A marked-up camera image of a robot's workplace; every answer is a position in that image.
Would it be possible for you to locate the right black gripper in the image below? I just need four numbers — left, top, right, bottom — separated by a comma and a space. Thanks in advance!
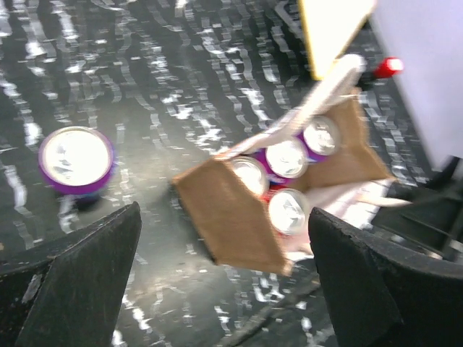
375, 156, 462, 260

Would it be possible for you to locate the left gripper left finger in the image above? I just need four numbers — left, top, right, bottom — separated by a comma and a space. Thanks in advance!
1, 202, 142, 347

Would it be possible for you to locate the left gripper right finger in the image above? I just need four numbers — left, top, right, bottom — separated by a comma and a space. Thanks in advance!
309, 207, 462, 346

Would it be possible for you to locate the purple fanta can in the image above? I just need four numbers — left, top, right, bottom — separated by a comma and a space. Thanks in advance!
265, 138, 307, 179
302, 116, 341, 157
38, 126, 116, 200

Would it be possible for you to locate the burlap canvas bag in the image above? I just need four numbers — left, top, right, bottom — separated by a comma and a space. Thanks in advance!
173, 53, 393, 275

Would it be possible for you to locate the red cola can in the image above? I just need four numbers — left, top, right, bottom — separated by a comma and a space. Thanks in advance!
229, 156, 269, 196
266, 188, 310, 236

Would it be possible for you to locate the red push button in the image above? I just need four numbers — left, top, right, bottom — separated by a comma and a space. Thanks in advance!
360, 57, 404, 84

